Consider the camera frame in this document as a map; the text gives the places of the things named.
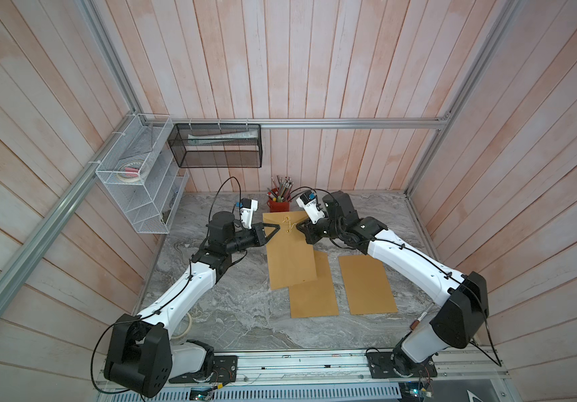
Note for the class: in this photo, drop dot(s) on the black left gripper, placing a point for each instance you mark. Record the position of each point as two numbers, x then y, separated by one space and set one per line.
259 236

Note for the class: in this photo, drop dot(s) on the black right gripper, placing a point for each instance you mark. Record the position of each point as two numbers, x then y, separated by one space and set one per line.
311 231

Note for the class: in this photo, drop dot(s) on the brown kraft file bag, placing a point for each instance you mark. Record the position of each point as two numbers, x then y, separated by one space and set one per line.
367 288
314 299
290 257

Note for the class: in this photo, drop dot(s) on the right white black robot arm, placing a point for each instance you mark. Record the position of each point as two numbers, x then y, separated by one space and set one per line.
462 299

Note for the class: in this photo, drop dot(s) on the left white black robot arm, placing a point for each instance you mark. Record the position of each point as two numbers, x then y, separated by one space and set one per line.
141 357

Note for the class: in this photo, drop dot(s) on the red metal pen bucket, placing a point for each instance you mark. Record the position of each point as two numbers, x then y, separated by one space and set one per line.
278 206

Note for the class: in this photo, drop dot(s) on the bundle of pens and pencils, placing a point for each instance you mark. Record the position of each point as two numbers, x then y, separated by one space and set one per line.
281 190

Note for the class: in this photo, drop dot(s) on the clear tape roll on table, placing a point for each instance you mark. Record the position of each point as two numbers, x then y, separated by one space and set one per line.
183 328

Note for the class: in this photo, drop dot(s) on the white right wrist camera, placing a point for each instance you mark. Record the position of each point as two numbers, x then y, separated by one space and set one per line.
308 201

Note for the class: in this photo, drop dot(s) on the black mesh wall basket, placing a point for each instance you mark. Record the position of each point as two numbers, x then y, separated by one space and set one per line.
217 145

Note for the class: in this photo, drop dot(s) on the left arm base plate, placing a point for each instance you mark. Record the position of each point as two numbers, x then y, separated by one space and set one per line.
215 370

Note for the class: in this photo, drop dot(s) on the white wire mesh shelf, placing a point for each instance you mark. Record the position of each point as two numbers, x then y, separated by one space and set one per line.
149 205

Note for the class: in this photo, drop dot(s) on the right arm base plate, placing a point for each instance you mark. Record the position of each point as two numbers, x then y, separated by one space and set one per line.
387 365

